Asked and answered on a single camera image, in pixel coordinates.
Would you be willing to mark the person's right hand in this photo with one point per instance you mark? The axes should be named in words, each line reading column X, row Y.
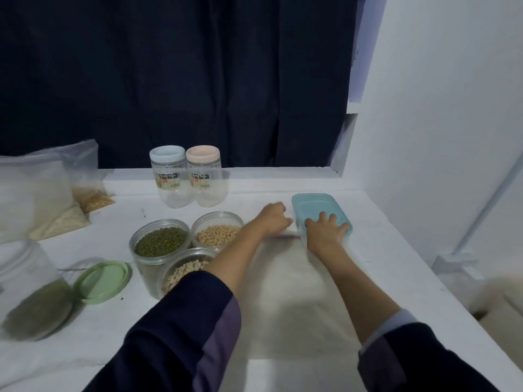
column 327, row 236

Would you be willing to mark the transparent jar pink lid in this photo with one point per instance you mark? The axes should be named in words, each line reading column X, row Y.
column 206, row 175

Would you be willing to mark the zip bag of grains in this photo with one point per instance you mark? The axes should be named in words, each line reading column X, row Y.
column 29, row 192

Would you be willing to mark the transparent jar green lid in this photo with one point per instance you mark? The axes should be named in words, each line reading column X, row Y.
column 33, row 298

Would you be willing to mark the person's right forearm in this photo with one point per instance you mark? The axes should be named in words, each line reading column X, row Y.
column 368, row 298

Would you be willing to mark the person's left forearm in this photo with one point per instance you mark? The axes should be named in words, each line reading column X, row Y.
column 221, row 273

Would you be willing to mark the pile of green beans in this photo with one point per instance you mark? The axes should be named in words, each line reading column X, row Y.
column 161, row 241

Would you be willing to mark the green round lid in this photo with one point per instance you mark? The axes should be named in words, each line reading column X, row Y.
column 102, row 281

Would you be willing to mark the dark navy curtain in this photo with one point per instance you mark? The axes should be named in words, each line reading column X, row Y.
column 163, row 69

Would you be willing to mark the pile of yellow soybeans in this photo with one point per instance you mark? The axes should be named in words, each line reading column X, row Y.
column 218, row 235

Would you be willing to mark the clear bag with green beans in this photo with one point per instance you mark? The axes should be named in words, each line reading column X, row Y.
column 294, row 306

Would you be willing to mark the clear round lid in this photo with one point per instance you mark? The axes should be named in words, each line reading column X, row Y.
column 163, row 226

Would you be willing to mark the clear zip bag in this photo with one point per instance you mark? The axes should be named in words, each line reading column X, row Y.
column 78, row 163

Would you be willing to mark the transparent jar blue lid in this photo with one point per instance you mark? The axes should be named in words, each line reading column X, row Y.
column 170, row 179

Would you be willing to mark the person's left hand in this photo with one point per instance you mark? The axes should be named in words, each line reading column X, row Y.
column 271, row 220

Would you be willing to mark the teal lidded plastic container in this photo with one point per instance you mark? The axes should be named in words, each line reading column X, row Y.
column 319, row 204

